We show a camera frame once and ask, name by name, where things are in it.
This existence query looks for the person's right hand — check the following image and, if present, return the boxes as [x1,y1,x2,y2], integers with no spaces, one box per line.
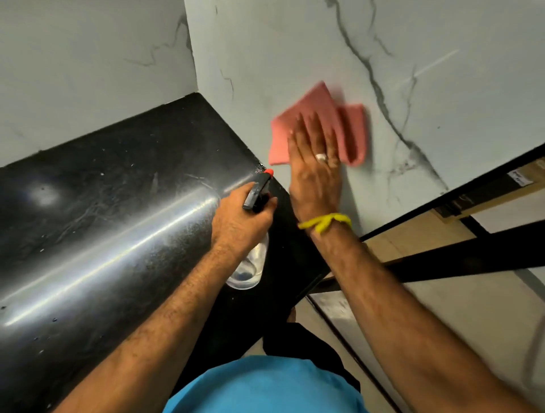
[287,111,344,224]

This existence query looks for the person's left hand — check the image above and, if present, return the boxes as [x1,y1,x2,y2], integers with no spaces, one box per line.
[211,183,278,261]

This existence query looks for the pink cleaning cloth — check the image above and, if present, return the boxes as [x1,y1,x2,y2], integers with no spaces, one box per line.
[268,80,369,168]

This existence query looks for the clear spray bottle black trigger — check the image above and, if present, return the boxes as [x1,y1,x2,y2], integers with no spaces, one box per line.
[225,168,275,291]

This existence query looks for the person's left forearm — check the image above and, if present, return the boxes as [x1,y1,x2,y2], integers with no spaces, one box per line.
[53,243,257,413]

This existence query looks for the person's right forearm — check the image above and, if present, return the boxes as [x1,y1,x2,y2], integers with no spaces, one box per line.
[303,218,540,413]

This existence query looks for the yellow thread wristband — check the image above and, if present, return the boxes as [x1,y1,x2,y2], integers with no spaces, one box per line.
[297,213,353,235]

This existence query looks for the black trousers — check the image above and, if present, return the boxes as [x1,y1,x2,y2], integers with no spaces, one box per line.
[261,322,362,393]

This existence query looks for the brown cardboard box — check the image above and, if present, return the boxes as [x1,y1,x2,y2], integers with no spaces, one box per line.
[431,157,545,225]

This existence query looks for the blue shirt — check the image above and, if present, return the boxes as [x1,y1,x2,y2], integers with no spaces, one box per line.
[163,355,369,413]

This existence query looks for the white box label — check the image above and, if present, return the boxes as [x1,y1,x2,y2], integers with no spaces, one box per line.
[506,168,534,187]

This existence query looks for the black metal frame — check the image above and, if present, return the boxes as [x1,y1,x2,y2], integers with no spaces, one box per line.
[308,143,545,295]

